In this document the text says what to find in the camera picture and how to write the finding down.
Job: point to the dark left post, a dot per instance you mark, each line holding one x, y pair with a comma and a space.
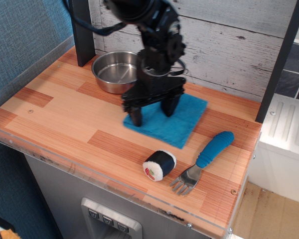
83, 38

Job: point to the blue towel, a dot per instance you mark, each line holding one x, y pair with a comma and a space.
174, 130

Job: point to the dark post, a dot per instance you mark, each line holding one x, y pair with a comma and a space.
83, 38
279, 64

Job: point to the small steel pot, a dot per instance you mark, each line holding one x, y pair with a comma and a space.
116, 72

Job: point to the white toy sink unit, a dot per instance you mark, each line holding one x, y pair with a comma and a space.
275, 165

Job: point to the silver dispenser panel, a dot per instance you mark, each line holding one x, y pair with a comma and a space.
105, 223

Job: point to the orange object at corner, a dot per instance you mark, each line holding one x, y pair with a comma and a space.
9, 234

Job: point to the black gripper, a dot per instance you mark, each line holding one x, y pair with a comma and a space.
152, 89

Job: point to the blue handled metal fork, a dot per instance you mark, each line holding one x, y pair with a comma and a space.
189, 178

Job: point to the plush sushi roll toy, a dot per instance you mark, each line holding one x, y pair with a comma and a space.
159, 164

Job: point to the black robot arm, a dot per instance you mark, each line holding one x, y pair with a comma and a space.
159, 26

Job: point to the dark right post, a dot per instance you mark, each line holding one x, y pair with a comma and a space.
279, 64

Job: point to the clear acrylic edge guard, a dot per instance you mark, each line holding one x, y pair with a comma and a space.
64, 183

